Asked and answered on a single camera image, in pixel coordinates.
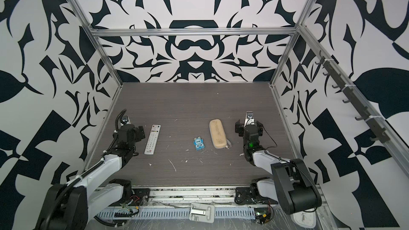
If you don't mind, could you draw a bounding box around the white remote control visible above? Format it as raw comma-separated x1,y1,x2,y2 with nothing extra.
144,125,161,155

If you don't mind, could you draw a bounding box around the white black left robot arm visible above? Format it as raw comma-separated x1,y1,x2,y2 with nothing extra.
35,110,145,230

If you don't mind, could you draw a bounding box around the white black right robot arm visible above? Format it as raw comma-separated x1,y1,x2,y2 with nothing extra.
234,121,322,215

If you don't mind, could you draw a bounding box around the wooden board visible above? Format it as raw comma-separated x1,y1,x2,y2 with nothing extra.
209,119,228,149

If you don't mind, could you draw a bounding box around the blue owl toy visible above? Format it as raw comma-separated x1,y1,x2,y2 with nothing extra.
193,137,205,151

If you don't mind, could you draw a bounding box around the small green circuit board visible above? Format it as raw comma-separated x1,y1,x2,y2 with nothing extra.
255,207,274,225

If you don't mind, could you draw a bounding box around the white square clock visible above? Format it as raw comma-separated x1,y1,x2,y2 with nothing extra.
290,211,317,229

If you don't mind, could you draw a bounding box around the black coat hook rack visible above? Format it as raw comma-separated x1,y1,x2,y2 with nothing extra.
317,52,390,144

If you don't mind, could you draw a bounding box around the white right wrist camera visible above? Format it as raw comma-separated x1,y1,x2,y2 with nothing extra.
244,111,255,126

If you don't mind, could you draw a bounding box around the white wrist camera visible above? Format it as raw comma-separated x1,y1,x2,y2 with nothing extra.
120,116,131,126
244,111,255,126

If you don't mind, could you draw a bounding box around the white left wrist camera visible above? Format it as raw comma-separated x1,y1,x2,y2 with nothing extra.
120,116,131,126

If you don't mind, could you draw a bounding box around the white slotted cable duct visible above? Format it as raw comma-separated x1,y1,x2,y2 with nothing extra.
98,207,256,220

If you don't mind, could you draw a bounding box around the white mounting bracket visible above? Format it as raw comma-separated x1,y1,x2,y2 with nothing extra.
189,203,215,224

